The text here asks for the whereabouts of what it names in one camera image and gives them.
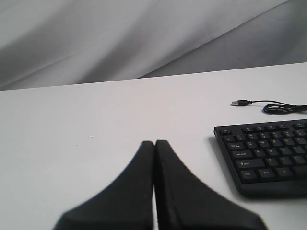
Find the grey backdrop cloth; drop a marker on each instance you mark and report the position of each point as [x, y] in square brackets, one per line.
[63, 42]

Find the black acer keyboard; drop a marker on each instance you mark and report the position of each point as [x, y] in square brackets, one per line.
[266, 160]

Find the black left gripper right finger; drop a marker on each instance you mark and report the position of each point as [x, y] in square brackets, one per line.
[184, 202]

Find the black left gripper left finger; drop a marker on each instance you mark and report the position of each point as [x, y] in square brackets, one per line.
[126, 204]

